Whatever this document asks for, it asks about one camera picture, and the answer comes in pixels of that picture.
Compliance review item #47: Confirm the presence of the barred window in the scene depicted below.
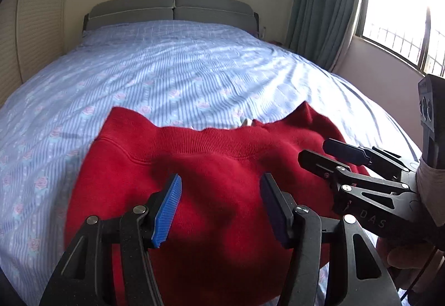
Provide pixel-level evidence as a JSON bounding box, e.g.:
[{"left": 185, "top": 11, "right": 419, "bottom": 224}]
[{"left": 355, "top": 0, "right": 445, "bottom": 79}]

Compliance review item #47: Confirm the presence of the person's right hand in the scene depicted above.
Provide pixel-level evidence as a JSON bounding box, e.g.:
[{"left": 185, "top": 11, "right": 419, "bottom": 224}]
[{"left": 377, "top": 239, "right": 445, "bottom": 293}]

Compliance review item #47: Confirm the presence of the blue floral striped bedsheet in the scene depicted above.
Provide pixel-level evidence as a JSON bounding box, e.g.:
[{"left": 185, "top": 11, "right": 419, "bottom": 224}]
[{"left": 0, "top": 20, "right": 423, "bottom": 306}]

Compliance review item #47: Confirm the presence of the cream louvred wardrobe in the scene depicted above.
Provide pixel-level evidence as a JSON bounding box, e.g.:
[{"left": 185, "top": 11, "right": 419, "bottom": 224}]
[{"left": 0, "top": 0, "right": 79, "bottom": 108}]

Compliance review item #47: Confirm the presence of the red cartoon print sweater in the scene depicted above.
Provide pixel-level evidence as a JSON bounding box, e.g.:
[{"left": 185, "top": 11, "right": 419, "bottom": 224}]
[{"left": 64, "top": 101, "right": 371, "bottom": 304}]

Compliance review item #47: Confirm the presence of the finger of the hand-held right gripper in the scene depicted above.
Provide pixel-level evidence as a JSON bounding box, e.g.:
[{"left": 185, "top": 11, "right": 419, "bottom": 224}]
[
  {"left": 298, "top": 150, "right": 416, "bottom": 204},
  {"left": 323, "top": 138, "right": 416, "bottom": 181}
]

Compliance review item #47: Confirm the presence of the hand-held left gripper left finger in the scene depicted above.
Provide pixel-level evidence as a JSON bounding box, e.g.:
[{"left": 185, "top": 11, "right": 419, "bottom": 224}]
[{"left": 39, "top": 173, "right": 183, "bottom": 306}]

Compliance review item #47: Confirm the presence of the grey padded headboard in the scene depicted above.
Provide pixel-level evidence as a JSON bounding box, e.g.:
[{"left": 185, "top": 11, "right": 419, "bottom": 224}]
[{"left": 82, "top": 0, "right": 261, "bottom": 38}]

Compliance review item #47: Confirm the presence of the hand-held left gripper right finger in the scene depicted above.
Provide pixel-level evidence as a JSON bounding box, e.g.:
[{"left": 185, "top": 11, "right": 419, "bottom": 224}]
[{"left": 259, "top": 173, "right": 404, "bottom": 306}]

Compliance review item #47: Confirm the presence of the black cable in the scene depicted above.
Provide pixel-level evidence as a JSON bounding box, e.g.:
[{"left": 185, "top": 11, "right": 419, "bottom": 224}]
[{"left": 400, "top": 246, "right": 437, "bottom": 301}]

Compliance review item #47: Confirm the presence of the person's right forearm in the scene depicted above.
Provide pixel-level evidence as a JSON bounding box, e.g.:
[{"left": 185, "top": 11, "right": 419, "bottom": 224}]
[{"left": 416, "top": 158, "right": 445, "bottom": 227}]

